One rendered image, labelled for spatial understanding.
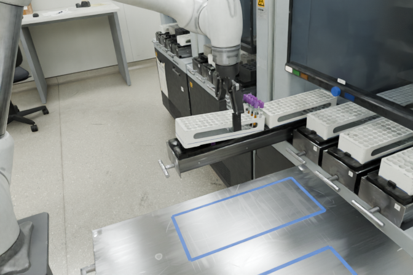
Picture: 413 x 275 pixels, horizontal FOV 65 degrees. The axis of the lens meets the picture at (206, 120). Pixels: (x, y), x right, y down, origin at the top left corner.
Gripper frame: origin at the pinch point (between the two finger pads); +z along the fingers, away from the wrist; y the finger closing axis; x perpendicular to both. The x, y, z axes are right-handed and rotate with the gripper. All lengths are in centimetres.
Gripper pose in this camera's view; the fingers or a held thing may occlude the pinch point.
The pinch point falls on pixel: (229, 118)
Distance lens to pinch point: 112.6
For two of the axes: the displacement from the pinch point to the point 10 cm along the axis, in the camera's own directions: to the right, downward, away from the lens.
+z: 0.8, 8.8, 4.7
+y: 3.9, 4.1, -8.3
